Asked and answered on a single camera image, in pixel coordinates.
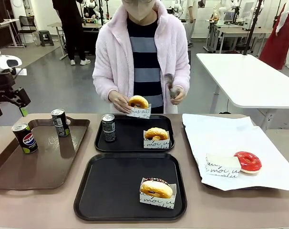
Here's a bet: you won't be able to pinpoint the person in black clothes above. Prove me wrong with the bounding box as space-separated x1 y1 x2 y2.
51 0 92 66

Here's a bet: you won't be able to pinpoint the white workbench with equipment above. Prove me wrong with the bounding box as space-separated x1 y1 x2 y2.
203 18 274 54

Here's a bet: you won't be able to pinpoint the white paper sheet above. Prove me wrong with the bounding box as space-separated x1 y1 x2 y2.
182 113 289 192

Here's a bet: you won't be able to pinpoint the black can with white text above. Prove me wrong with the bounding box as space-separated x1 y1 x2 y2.
51 108 71 138
101 114 117 143

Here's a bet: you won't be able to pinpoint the red glazed donut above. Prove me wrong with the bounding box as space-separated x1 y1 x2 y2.
233 150 263 174

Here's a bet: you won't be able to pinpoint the brown plastic tray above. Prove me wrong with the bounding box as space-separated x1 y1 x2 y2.
0 118 91 191

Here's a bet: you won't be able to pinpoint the person's left pink-sleeved forearm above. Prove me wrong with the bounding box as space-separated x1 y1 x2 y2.
162 54 191 96

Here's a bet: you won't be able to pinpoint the person's left hand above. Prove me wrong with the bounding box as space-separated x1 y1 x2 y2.
168 85 185 106

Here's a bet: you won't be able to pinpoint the person in pink fleece jacket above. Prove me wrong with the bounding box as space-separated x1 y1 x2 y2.
92 0 191 115

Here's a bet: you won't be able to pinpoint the black stand pole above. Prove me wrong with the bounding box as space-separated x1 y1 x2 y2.
242 0 265 56

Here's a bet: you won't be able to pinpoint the white printed paper donut box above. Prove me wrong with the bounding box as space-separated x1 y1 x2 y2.
205 153 242 179
126 105 152 119

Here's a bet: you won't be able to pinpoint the person in light trousers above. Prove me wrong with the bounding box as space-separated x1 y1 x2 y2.
186 0 199 47

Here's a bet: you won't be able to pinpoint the black Pepsi can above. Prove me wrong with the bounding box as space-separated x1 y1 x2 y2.
11 122 39 155

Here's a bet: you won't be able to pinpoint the white table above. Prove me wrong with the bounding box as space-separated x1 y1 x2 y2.
196 52 289 131

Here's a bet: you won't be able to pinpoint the black plastic tray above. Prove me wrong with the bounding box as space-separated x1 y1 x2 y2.
94 114 175 154
73 152 188 221

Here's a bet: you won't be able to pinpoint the black perforated tongs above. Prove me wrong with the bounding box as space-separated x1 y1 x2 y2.
164 73 181 99

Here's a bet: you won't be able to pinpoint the person's right hand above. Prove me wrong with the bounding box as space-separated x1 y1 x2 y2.
108 90 134 114

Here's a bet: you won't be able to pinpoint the chocolate sprinkled donut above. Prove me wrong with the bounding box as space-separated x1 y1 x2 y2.
142 177 171 186

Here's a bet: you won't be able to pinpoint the red dress on mannequin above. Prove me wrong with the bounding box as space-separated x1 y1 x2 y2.
258 4 289 70

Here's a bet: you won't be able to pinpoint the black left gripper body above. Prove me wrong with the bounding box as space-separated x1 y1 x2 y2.
0 70 17 106

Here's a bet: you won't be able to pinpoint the plain golden donut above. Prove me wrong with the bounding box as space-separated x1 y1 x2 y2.
140 179 174 199
128 95 150 110
144 127 169 142

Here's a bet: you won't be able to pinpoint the black office chair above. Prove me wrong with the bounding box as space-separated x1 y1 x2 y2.
17 15 40 44

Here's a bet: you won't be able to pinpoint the dark tray under paper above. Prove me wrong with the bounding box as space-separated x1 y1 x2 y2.
182 121 282 191

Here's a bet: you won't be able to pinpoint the person's right pink-sleeved forearm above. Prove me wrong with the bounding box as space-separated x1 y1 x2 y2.
92 54 119 102

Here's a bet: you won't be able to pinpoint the grey step stool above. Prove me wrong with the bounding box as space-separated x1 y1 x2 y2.
38 30 55 47

